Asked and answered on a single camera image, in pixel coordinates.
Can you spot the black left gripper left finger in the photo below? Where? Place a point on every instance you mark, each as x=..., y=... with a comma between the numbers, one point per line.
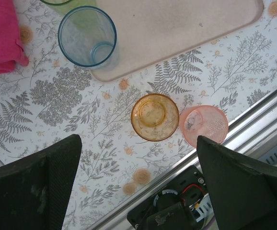
x=21, y=191

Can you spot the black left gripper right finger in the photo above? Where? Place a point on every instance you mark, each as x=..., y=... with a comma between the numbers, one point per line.
x=244, y=191

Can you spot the textured light pink glass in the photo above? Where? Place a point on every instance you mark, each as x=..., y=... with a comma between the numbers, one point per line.
x=208, y=124

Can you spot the short amber glass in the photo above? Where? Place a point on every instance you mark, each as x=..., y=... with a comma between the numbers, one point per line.
x=153, y=112

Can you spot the blue glass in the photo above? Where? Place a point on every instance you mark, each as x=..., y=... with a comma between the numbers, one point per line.
x=81, y=43

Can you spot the yellow-green glass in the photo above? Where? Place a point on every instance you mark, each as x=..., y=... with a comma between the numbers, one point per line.
x=57, y=7

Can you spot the beige rectangular tray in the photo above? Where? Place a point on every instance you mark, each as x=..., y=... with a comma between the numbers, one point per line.
x=176, y=28

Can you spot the floral patterned tablecloth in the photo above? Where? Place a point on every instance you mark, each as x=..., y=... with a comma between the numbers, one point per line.
x=57, y=100

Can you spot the aluminium table rail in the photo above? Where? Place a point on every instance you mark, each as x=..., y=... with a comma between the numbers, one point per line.
x=256, y=129

